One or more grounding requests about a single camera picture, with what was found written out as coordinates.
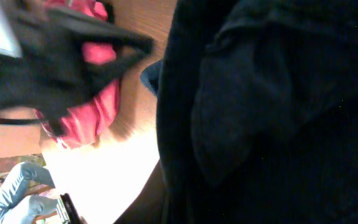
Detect navy blue shorts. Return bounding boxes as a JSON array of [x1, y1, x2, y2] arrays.
[[156, 0, 358, 223]]

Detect person in light blue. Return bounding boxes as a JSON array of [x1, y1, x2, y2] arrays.
[[0, 162, 58, 224]]

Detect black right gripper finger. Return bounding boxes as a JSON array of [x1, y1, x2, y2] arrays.
[[114, 161, 166, 224]]

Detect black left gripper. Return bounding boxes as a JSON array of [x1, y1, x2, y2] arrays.
[[0, 1, 154, 136]]

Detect red printed t-shirt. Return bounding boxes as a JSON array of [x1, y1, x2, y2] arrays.
[[42, 0, 121, 149]]

